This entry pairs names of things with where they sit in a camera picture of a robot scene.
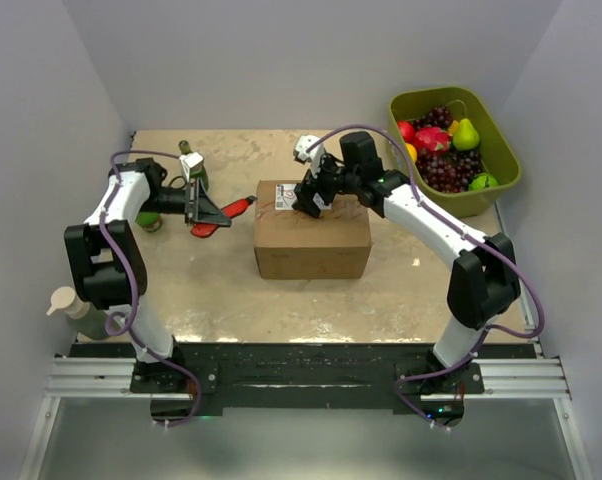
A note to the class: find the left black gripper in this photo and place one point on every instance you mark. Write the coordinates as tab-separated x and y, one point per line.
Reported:
203	209

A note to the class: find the lower dark grape bunch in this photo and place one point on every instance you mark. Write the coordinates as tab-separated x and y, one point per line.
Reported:
451	172

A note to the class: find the white shipping label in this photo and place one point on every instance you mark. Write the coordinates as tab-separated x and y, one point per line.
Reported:
285	198

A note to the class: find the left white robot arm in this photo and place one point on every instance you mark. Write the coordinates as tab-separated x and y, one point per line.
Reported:
106	264

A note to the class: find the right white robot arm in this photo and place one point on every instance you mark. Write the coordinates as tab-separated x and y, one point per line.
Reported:
483	283

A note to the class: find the green round fruit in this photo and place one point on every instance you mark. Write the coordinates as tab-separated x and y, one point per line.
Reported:
483	181

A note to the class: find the green plastic fruit bin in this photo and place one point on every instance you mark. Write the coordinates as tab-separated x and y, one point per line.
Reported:
498	158

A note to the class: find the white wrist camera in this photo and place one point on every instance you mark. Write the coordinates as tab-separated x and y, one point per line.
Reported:
192	165
309	151

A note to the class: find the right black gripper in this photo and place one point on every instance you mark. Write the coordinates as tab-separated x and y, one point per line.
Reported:
305	191

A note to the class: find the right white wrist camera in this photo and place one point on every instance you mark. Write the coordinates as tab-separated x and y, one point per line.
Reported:
309	151

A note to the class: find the near green glass bottle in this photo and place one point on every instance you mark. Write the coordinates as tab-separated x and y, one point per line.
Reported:
149	221

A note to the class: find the green glass bottle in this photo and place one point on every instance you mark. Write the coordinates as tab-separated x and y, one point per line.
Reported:
184	147
149	221

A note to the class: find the upper dark grape bunch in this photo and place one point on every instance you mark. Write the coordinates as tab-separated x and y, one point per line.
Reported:
438	116

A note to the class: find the far green glass bottle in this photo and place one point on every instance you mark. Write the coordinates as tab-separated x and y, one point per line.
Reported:
184	147

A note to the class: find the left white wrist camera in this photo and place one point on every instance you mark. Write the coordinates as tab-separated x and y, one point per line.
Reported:
192	165

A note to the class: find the green pear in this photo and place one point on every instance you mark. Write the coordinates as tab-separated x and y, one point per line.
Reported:
466	136

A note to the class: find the dark grape bunch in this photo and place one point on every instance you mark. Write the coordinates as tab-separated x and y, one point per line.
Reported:
451	172
438	116

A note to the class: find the brown cardboard express box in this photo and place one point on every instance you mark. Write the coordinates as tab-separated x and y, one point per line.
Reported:
290	245

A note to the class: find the orange fruit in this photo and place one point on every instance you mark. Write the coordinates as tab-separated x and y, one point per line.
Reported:
412	152

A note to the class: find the beige pump dispenser bottle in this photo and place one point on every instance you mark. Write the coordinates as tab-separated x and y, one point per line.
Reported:
82	316

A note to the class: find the red apple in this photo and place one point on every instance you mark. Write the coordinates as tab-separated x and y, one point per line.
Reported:
406	130

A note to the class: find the pink dragon fruit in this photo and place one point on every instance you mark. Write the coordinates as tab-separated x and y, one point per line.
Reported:
432	140

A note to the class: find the red black utility knife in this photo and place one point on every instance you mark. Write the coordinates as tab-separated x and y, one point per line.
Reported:
235	209

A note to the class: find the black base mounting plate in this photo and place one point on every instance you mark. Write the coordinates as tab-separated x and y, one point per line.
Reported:
335	376

